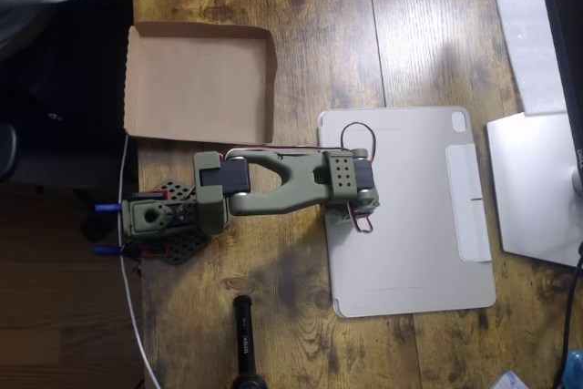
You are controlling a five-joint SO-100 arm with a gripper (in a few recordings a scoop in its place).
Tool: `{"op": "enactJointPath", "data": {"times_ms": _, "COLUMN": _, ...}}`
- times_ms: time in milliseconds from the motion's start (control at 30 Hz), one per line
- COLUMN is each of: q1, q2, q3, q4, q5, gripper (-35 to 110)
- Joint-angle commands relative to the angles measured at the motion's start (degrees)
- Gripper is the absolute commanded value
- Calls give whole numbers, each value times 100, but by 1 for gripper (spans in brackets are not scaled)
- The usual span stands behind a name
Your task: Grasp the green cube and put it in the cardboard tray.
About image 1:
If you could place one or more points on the black computer monitor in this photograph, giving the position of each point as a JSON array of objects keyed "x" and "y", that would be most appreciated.
[{"x": 562, "y": 20}]

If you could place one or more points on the brown cardboard tray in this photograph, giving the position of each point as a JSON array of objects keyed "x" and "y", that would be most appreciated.
[{"x": 196, "y": 88}]

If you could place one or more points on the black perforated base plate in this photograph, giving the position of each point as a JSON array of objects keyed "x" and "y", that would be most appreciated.
[{"x": 189, "y": 243}]

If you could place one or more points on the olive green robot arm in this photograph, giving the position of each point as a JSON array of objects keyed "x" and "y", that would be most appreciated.
[{"x": 273, "y": 193}]

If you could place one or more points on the black camera stand pole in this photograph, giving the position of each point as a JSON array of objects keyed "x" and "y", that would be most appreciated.
[{"x": 245, "y": 339}]

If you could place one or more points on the blue round object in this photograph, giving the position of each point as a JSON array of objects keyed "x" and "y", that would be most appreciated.
[{"x": 575, "y": 368}]

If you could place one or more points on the silver monitor stand base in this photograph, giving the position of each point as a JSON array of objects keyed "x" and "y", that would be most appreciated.
[{"x": 533, "y": 188}]

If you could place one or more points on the tablet in beige folio case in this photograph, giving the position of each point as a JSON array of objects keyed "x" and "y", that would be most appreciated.
[{"x": 410, "y": 234}]

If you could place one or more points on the white blue packet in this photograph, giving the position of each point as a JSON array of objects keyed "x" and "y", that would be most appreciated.
[{"x": 509, "y": 382}]

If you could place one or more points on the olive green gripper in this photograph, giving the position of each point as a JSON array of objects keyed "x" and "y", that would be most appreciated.
[{"x": 338, "y": 218}]

